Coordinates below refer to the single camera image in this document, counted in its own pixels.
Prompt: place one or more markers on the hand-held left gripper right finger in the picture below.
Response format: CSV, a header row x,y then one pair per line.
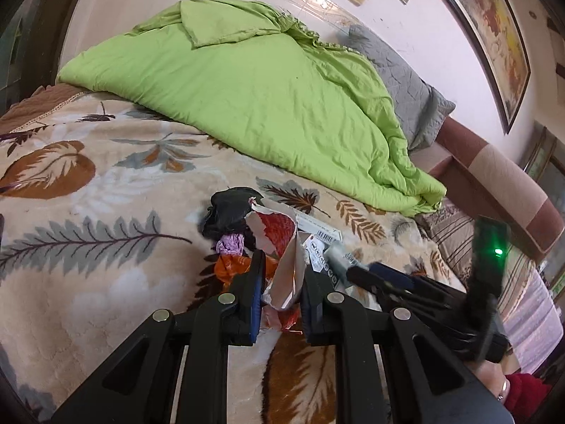
x,y
311,318

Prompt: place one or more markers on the leaf-print blanket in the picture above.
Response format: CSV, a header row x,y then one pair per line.
x,y
110,194

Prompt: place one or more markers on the white box with barcode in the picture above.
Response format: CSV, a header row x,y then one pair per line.
x,y
320,229

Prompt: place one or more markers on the grey quilted pillow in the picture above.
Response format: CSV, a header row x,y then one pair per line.
x,y
410,88

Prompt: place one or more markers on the torn red white bag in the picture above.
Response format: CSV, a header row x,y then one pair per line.
x,y
278,229

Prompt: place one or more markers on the brown striped pillow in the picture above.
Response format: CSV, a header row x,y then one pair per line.
x,y
454,238

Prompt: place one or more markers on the green quilt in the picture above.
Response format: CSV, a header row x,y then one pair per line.
x,y
265,97

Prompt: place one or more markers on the brown quilted mattress pad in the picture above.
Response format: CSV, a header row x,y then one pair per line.
x,y
31,106

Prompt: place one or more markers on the lilac plastic bag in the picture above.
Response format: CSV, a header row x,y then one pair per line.
x,y
231,243

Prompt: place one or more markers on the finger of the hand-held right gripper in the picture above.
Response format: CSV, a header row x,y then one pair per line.
x,y
370,285
393,276

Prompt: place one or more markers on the large framed wall picture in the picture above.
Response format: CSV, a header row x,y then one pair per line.
x,y
485,17

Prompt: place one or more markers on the lilac tablecloth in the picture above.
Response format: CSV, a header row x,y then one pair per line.
x,y
534,318

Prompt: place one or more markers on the brown padded sofa back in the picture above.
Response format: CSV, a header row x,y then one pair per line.
x,y
499,176

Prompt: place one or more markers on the orange plastic bag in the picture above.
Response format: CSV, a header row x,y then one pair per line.
x,y
229,269

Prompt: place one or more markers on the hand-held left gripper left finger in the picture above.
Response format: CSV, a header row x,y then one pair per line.
x,y
255,296

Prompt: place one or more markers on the person's right hand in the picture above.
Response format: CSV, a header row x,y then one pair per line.
x,y
490,377

